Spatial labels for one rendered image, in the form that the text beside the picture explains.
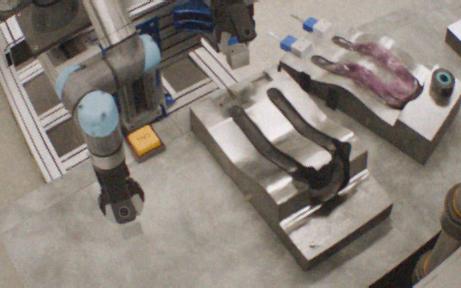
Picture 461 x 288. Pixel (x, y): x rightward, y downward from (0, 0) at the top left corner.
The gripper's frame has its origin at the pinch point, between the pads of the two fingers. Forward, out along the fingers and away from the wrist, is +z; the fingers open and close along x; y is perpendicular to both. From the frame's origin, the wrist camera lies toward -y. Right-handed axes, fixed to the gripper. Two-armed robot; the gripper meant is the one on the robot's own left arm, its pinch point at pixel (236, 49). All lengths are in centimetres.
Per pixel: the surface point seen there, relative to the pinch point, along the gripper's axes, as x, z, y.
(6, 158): 80, 95, 76
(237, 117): 6.8, 6.7, -15.1
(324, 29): -28.6, 6.9, 4.1
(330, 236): 1, 9, -53
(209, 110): 12.1, 6.0, -10.9
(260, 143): 5.0, 7.2, -24.1
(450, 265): 9, -52, -96
